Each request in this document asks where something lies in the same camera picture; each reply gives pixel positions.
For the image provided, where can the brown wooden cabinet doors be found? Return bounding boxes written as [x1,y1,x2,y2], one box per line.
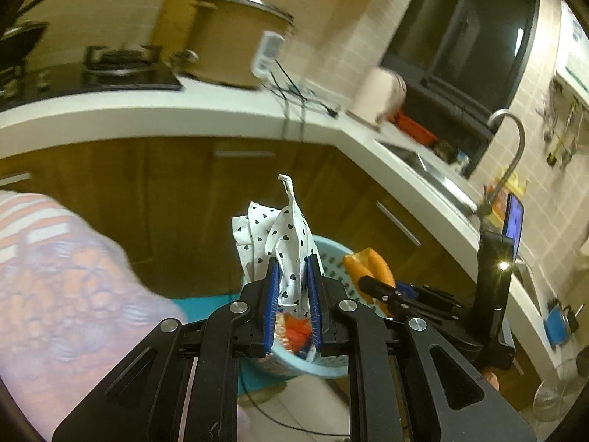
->
[1,137,475,302]

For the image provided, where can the black wok with lid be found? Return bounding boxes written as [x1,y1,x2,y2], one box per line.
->
[0,0,49,71]

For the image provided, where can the black gas stove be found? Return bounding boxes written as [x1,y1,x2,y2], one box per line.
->
[1,45,183,111]

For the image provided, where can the white electric kettle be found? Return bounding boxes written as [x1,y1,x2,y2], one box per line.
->
[346,67,407,128]

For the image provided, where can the orange peel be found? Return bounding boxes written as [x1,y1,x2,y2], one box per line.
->
[342,248,396,315]

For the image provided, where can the beige rice cooker pot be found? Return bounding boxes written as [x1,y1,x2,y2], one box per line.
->
[171,0,295,89]

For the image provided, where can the blue-screen smartphone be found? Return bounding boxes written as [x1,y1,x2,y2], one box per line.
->
[502,194,525,259]

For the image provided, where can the steel kitchen sink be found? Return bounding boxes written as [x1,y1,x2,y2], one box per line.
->
[380,142,477,217]

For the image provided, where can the floral striped tablecloth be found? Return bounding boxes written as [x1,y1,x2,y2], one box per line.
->
[1,190,187,439]

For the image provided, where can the chrome sink faucet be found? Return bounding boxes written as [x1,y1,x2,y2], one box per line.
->
[472,108,526,221]

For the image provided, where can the white heart-patterned paper napkin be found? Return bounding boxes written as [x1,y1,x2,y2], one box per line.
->
[232,173,318,319]

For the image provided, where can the red container on counter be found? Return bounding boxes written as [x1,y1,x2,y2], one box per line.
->
[387,111,438,148]

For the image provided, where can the white power strip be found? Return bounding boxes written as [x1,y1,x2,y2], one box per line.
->
[251,31,285,80]

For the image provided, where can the light blue trash basket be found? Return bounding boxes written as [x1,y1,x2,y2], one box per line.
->
[240,233,392,381]

